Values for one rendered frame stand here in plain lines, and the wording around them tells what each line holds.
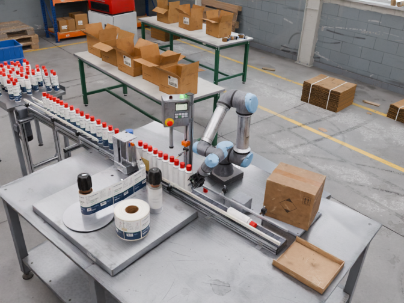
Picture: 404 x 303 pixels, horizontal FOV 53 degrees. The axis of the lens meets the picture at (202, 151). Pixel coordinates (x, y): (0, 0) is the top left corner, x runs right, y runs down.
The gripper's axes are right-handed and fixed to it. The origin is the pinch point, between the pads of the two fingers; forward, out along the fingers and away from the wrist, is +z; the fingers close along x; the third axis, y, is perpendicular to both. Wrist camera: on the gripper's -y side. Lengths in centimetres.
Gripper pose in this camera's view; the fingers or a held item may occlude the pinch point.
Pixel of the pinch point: (193, 186)
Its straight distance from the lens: 267.6
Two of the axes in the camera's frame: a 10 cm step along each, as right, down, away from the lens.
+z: -4.0, 5.7, 7.1
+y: -6.6, 3.6, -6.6
